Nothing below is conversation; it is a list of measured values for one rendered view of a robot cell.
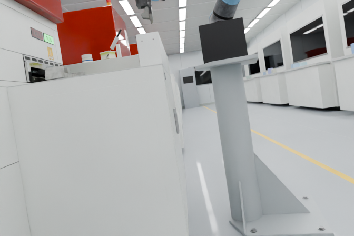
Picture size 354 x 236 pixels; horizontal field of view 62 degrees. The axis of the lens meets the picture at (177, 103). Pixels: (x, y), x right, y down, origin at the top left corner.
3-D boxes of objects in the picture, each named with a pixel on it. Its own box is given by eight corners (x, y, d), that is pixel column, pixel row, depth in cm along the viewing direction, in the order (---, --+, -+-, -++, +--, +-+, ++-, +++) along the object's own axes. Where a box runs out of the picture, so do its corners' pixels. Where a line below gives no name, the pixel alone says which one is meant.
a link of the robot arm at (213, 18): (227, 41, 163) (225, 28, 172) (235, 20, 153) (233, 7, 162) (206, 37, 161) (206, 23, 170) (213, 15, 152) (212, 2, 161)
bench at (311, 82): (324, 113, 512) (308, -1, 507) (287, 108, 692) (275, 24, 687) (385, 104, 510) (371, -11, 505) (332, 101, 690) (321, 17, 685)
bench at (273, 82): (281, 107, 732) (269, 28, 727) (261, 105, 912) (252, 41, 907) (324, 101, 730) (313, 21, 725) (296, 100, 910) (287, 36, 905)
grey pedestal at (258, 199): (312, 197, 166) (292, 54, 164) (334, 236, 123) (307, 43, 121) (222, 203, 178) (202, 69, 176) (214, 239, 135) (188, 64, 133)
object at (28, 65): (26, 81, 132) (22, 61, 132) (65, 85, 176) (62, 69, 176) (30, 81, 132) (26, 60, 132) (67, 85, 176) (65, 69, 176)
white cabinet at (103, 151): (39, 288, 118) (6, 87, 116) (102, 201, 214) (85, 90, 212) (196, 266, 117) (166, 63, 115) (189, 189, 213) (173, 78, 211)
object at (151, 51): (140, 68, 121) (135, 34, 121) (153, 76, 176) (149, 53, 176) (163, 65, 121) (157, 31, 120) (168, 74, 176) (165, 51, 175)
